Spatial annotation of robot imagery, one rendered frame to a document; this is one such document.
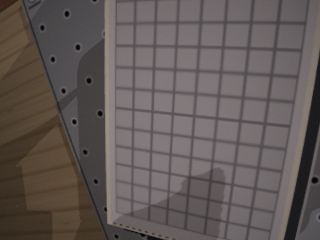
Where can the grey perforated base plate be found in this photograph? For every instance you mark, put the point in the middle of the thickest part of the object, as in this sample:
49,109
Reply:
69,36

